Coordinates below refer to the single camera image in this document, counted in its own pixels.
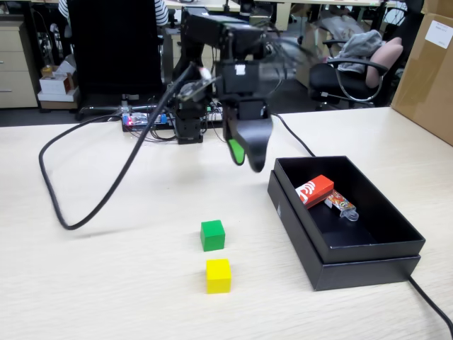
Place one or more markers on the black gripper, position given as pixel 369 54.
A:
pixel 240 81

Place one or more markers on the orange white snack box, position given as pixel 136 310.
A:
pixel 315 191

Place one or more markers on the green wooden cube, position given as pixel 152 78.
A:
pixel 212 235

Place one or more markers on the yellow wooden cube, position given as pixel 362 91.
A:
pixel 218 276

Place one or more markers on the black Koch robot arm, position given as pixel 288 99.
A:
pixel 205 28

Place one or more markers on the black cardboard box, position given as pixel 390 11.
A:
pixel 375 253

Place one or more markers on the large brown cardboard box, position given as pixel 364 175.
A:
pixel 424 88

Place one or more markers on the flat white box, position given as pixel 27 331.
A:
pixel 56 97

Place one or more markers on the white cardboard box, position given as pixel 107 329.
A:
pixel 53 85

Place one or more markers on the colourful candy packet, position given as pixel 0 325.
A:
pixel 338 202

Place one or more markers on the black chrome office chair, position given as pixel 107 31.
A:
pixel 329 79

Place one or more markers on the blue controller board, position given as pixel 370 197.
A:
pixel 138 120

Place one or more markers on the grey cloth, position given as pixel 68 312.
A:
pixel 361 46

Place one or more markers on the clear plastic bag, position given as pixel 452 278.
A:
pixel 336 23

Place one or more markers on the pink cushion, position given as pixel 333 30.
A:
pixel 384 56

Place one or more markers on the beige drawer cabinet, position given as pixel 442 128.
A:
pixel 14 53

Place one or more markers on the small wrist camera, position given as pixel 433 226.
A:
pixel 193 90

